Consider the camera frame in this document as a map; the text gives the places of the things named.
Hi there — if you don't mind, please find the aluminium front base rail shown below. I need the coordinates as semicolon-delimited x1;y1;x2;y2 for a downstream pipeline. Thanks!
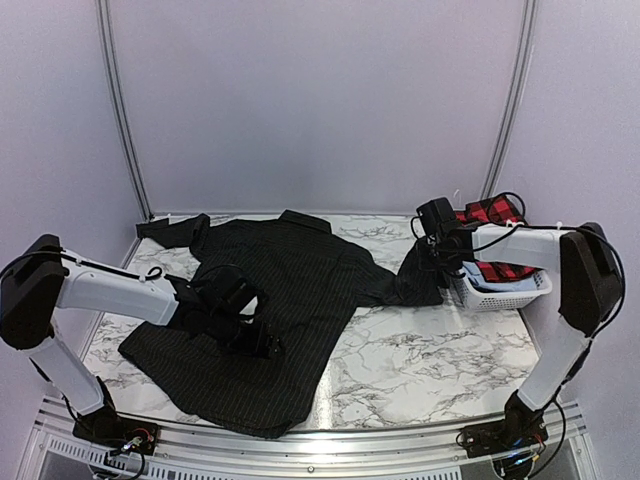
16;397;602;479

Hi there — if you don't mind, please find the white plastic laundry basket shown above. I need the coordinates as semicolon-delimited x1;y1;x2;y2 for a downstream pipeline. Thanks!
447;209;554;314

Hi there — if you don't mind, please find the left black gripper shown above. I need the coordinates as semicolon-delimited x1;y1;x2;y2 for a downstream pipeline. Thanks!
206;307;285;359

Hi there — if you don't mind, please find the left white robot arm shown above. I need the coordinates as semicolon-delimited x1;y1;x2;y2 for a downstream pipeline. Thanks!
1;234;282;454

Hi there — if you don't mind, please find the light blue shirt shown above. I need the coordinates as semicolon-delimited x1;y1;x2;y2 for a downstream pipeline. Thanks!
463;262;537;293

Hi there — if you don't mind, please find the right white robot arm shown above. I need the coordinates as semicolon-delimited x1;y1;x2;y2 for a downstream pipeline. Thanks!
416;197;626;455

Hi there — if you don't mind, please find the left aluminium frame post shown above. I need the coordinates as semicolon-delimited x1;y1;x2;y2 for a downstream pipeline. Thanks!
95;0;153;220

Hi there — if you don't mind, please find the right aluminium frame post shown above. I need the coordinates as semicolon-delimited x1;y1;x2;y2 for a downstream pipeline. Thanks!
477;0;539;198

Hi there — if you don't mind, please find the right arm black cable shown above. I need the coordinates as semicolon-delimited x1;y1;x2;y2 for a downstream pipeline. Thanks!
409;192;626;441

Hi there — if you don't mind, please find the black pinstriped long sleeve shirt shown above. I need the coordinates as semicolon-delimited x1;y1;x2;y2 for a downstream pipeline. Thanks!
119;210;442;438

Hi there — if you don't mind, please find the aluminium frame post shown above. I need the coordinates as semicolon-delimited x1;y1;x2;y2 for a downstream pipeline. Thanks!
95;0;153;220
477;0;539;198

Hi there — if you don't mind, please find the red black plaid shirt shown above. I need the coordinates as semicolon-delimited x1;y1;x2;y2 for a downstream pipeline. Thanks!
452;194;539;286

